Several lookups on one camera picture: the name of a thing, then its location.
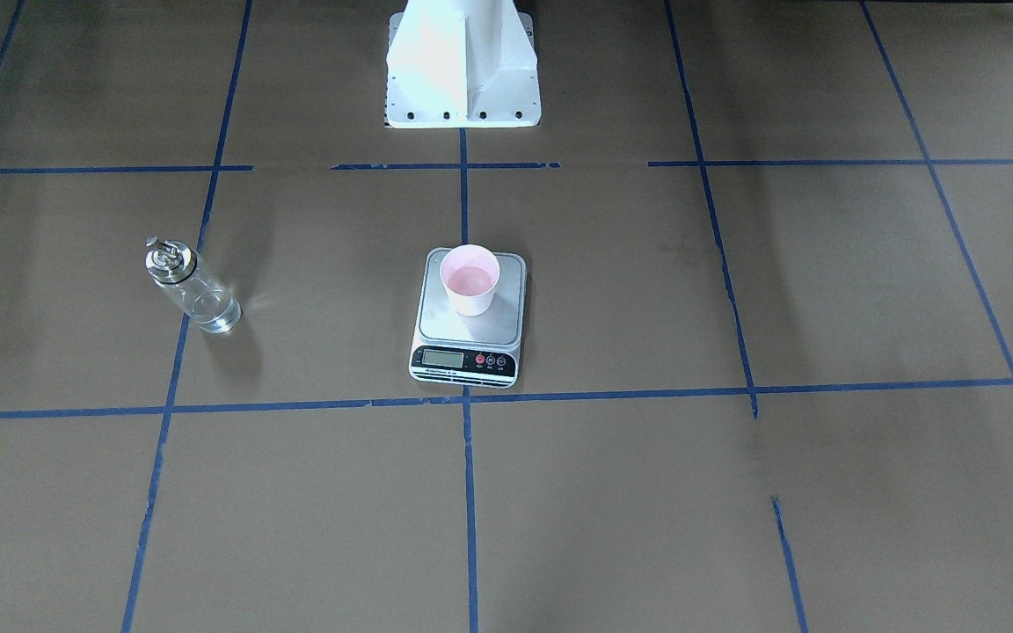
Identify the glass sauce dispenser bottle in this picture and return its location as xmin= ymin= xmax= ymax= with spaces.
xmin=144 ymin=236 xmax=243 ymax=335

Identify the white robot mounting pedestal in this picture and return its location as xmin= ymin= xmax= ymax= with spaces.
xmin=383 ymin=1 xmax=543 ymax=129

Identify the silver digital kitchen scale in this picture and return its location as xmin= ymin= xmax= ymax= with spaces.
xmin=407 ymin=248 xmax=528 ymax=389

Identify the pink paper cup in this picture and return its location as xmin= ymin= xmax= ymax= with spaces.
xmin=439 ymin=244 xmax=501 ymax=317

